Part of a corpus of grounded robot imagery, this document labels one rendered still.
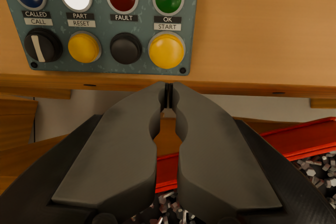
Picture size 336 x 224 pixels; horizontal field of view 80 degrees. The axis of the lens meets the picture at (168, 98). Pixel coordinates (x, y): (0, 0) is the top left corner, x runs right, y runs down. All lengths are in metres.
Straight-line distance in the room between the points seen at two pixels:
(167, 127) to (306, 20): 0.21
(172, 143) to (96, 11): 0.20
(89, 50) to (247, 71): 0.15
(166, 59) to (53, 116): 1.12
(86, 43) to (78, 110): 1.03
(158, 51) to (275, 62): 0.12
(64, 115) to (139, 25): 1.08
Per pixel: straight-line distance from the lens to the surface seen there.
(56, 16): 0.20
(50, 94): 1.05
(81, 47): 0.18
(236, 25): 0.23
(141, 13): 0.18
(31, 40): 0.20
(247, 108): 1.19
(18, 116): 1.21
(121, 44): 0.17
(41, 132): 1.29
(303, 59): 0.25
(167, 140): 0.30
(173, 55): 0.17
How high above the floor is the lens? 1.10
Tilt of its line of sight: 87 degrees down
